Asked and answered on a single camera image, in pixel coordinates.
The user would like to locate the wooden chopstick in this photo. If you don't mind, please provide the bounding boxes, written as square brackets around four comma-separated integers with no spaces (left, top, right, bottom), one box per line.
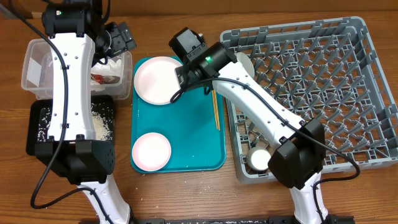
[211,89,219,130]
[213,89,221,131]

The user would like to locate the pile of rice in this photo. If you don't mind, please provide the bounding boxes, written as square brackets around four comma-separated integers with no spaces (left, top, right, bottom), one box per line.
[36,103,114,142]

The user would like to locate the cardboard box wall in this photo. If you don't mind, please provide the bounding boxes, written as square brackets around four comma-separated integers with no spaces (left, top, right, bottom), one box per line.
[0,0,398,19]

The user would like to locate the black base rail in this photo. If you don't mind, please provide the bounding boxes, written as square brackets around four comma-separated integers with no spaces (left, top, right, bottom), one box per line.
[79,214,355,224]

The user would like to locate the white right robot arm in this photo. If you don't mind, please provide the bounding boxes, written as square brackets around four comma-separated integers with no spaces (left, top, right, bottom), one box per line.
[169,27,328,223]

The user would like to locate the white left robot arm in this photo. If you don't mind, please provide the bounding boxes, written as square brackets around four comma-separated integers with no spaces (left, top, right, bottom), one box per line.
[35,1,135,223]

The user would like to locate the teal plastic tray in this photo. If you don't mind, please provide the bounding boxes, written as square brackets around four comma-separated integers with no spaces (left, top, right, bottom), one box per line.
[131,88,226,173]

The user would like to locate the small pink plate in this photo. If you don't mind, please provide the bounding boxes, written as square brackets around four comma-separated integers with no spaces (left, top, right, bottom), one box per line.
[131,133,172,172]

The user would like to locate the black plastic bin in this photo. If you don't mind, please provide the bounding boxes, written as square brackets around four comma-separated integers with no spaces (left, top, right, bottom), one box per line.
[25,95,115,156]

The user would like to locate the grey dishwasher rack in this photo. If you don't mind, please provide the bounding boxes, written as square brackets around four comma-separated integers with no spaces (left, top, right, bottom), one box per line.
[220,16,397,173]

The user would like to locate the clear plastic bin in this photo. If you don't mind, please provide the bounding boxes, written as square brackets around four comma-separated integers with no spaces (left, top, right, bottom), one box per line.
[21,39,132,100]

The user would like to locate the grey bowl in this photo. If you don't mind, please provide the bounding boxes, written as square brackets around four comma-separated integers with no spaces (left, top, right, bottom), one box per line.
[235,52,255,78]

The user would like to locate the white cup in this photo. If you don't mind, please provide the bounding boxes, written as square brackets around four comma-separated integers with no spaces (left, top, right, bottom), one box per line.
[246,147,271,171]

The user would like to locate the large pink plate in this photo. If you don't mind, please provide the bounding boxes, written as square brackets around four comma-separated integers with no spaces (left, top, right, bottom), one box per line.
[133,57,182,105]

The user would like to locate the white plastic wrapper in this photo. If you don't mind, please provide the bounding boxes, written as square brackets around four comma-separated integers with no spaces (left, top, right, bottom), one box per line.
[91,57,123,91]

